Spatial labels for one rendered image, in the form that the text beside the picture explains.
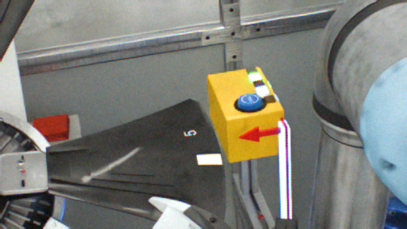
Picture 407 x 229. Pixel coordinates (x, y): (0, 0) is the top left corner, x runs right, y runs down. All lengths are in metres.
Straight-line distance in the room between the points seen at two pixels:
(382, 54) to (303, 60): 1.29
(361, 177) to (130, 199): 0.35
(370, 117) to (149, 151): 0.53
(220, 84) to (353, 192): 0.68
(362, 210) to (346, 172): 0.05
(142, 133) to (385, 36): 0.55
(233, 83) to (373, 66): 0.83
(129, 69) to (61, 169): 0.78
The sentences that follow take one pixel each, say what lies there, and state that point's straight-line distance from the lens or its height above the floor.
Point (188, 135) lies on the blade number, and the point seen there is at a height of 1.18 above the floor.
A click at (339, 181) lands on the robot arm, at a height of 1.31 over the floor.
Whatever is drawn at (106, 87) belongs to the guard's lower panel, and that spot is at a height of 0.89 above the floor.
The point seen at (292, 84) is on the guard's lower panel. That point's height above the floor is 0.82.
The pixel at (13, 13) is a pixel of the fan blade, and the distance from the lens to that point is 1.04.
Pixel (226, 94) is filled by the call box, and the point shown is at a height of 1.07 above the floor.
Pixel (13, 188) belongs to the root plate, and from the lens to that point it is 1.03.
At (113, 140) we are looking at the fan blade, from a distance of 1.08.
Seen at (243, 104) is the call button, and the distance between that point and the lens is 1.33.
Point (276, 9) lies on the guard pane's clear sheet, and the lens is 1.81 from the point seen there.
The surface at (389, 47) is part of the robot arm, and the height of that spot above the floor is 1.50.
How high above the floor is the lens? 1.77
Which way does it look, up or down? 32 degrees down
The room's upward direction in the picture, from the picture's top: 5 degrees counter-clockwise
